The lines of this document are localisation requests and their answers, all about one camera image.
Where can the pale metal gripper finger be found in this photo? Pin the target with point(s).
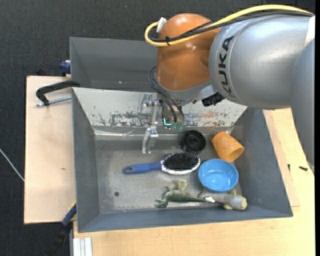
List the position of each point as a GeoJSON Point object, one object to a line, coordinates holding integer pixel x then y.
{"type": "Point", "coordinates": [152, 132]}
{"type": "Point", "coordinates": [149, 100]}

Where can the black ribbed round cap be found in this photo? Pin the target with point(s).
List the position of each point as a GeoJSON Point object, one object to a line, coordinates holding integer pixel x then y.
{"type": "Point", "coordinates": [193, 141]}

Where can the blue hairbrush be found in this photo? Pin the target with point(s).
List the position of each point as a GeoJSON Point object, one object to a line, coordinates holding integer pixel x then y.
{"type": "Point", "coordinates": [180, 163]}

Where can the grey metal bin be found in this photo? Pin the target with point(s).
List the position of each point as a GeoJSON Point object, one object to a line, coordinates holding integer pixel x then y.
{"type": "Point", "coordinates": [130, 192]}

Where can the green toy lizard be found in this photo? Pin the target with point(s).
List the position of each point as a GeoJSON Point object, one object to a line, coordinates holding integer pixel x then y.
{"type": "Point", "coordinates": [178, 195]}

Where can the orange plastic cup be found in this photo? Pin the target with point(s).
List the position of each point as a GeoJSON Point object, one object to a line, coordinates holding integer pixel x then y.
{"type": "Point", "coordinates": [227, 146]}

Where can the blue plastic bowl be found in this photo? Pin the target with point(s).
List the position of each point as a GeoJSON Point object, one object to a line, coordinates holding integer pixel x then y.
{"type": "Point", "coordinates": [218, 176]}

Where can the grey-green plush toy animal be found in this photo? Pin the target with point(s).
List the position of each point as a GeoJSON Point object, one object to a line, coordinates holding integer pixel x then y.
{"type": "Point", "coordinates": [233, 200]}

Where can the small black screw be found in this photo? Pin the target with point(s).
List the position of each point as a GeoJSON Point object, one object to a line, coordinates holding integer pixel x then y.
{"type": "Point", "coordinates": [304, 168]}

